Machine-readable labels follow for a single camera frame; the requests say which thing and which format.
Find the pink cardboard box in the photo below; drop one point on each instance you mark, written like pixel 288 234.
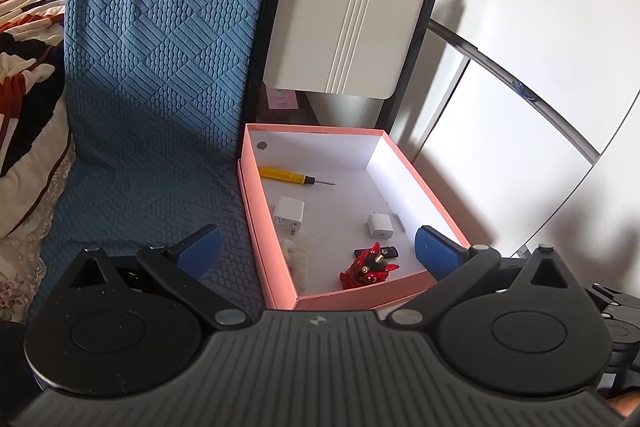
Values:
pixel 265 257

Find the red toy figure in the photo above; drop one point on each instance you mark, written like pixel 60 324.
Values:
pixel 357 267

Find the yellow screwdriver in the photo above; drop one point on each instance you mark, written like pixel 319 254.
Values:
pixel 282 174

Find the blue textured blanket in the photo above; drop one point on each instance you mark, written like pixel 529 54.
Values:
pixel 150 57

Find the beige lace bed sheet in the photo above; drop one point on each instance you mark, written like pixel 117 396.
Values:
pixel 30 267

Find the large white charger plug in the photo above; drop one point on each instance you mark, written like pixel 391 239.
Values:
pixel 289 213

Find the pink card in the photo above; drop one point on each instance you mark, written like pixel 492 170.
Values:
pixel 282 99

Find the black usb stick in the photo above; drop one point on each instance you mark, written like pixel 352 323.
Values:
pixel 391 252

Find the metal door frame strip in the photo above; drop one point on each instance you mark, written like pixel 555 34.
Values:
pixel 525 89

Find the patterned quilt with dark piping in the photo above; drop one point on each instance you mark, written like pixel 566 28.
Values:
pixel 25 57

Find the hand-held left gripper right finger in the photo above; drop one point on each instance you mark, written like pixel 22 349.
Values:
pixel 435 252

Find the small white charger plug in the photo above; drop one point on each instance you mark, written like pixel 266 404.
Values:
pixel 377 225

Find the white fluffy toy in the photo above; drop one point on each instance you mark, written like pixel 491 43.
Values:
pixel 297 252

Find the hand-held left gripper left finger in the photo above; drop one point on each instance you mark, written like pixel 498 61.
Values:
pixel 202 254

